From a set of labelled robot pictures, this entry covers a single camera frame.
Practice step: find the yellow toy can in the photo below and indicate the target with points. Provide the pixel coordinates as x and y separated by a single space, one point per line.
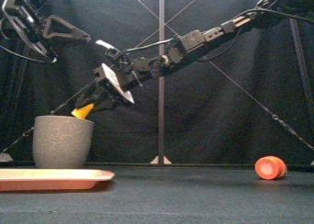
81 111

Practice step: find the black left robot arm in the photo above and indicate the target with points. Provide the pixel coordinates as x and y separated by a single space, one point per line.
8 28

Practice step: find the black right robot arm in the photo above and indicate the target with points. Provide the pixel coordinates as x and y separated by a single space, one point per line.
191 42

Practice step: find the grey speckled bowl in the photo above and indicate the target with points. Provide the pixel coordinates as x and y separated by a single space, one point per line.
61 142

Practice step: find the pink plastic tray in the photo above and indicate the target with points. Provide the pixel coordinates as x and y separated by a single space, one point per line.
48 178

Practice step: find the orange round toy disc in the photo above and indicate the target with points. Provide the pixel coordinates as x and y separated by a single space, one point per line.
268 168

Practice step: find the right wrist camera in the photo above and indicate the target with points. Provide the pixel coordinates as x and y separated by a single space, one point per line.
113 53

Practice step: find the grey vertical frame pole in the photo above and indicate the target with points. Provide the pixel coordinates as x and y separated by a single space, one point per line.
160 117

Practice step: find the silver pole foot bracket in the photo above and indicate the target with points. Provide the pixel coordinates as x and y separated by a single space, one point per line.
160 160

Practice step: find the black table edge rail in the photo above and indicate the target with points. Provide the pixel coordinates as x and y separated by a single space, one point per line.
204 165

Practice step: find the dark side frame post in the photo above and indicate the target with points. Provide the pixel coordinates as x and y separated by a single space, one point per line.
300 74

